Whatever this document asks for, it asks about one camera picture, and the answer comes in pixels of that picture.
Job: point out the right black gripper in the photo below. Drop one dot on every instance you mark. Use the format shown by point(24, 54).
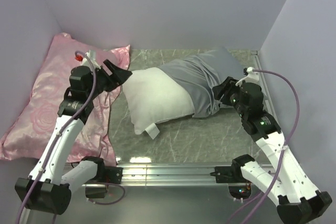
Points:
point(226, 87)

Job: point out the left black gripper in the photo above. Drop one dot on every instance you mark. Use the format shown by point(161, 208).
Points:
point(118, 76)

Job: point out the grey pillowcase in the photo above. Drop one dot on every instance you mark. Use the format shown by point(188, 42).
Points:
point(198, 74)

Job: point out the white pillow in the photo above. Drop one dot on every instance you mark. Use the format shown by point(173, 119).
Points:
point(153, 97)

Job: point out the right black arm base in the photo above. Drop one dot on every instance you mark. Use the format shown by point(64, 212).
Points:
point(239, 188)

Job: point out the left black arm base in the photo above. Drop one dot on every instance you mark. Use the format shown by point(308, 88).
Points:
point(103, 185)

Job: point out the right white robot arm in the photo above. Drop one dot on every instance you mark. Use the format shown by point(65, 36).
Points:
point(296, 197)

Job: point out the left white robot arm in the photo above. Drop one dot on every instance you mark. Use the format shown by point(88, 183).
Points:
point(47, 188)

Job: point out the pink satin rose pillow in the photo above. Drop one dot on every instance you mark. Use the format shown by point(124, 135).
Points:
point(29, 135)

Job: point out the grey marble mat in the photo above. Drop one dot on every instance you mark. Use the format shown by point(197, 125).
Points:
point(215, 139)

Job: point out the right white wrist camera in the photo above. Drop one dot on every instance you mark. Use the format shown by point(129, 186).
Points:
point(249, 77)

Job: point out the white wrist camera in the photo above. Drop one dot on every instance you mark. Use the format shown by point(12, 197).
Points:
point(87, 59)
point(249, 77)

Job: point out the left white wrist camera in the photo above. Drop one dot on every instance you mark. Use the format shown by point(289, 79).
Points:
point(87, 59)

